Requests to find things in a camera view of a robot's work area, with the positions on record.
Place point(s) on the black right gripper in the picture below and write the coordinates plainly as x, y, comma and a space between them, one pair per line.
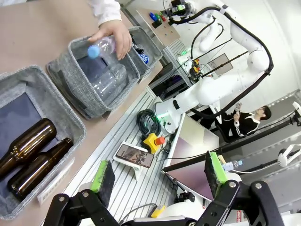
176, 10

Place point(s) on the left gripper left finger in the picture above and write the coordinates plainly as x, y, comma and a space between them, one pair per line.
103, 183

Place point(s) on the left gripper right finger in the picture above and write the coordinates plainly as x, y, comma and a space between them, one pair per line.
215, 174

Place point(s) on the crushed black can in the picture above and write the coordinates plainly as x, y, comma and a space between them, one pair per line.
138, 48

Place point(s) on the blue and white can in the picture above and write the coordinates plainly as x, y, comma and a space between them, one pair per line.
144, 58

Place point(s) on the brown glass bottle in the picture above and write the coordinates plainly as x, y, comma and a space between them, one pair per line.
30, 143
37, 171

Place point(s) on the small clear plastic bottle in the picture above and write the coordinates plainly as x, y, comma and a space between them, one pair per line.
103, 47

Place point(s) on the large clear plastic bottle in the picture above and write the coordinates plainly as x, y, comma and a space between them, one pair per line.
110, 82

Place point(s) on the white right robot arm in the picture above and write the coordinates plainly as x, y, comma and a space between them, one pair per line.
207, 91

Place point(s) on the person's left forearm white sleeve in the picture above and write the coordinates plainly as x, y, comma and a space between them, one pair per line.
105, 11

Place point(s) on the grey fabric basket for cans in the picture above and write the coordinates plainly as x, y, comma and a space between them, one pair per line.
152, 49

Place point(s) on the grey fabric basket for bottles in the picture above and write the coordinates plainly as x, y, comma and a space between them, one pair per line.
58, 101

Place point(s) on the grey fabric basket for plastic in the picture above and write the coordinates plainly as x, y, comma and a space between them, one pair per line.
77, 87

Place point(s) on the person's left hand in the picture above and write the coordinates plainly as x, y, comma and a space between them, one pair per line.
117, 33

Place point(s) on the tiny clear water bottle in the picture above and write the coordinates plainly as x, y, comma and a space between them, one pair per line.
231, 165

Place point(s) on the wooden board with coloured blocks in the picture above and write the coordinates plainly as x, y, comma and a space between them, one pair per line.
164, 33

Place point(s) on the grey flat monitor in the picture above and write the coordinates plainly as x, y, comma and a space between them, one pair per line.
188, 153

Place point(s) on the white phone stand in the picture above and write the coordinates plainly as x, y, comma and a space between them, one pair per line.
138, 171

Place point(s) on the black smartphone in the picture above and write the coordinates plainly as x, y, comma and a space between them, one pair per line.
134, 155

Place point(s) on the black boom pole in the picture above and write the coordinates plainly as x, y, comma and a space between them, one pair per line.
247, 143

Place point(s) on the white Bottle label sign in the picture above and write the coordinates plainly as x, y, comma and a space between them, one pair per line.
56, 180

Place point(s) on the seated person in black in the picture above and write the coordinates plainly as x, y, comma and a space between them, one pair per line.
244, 122

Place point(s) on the yellow plug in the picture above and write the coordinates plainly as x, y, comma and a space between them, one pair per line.
158, 211

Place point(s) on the yellow emergency stop button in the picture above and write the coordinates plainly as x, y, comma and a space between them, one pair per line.
151, 141

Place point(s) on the black tripod stand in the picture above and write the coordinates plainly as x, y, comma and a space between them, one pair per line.
223, 66

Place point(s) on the aluminium slotted frame table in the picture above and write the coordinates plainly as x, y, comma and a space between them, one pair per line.
131, 195

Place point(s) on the white clamp mount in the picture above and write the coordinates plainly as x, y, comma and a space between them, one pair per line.
282, 159

